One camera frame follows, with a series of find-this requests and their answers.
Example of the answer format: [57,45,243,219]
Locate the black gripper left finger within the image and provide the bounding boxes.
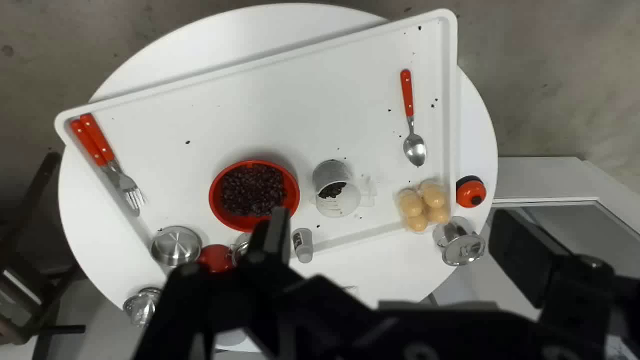
[247,207,294,271]

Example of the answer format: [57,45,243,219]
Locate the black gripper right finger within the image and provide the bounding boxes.
[490,209,577,310]

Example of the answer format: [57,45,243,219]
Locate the red bowl with beans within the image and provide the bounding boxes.
[209,159,303,235]

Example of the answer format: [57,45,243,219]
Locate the small steel bowl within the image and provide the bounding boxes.
[122,287,165,329]
[151,224,205,271]

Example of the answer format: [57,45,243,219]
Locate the small flat lidded steel dish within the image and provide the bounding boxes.
[233,233,257,260]

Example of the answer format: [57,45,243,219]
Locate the small steel shaker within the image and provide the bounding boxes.
[291,227,319,266]

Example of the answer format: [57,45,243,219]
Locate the steel pot with lid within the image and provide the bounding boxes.
[433,217,490,269]

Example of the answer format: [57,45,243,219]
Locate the white plastic tray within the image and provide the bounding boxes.
[55,9,463,277]

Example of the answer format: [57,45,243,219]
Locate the red handled steel spoon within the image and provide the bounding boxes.
[399,68,430,170]

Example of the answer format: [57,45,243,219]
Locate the red handled steel fork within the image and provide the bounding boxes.
[78,112,148,219]

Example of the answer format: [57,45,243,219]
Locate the red handled steel knife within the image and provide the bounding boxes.
[68,118,163,248]

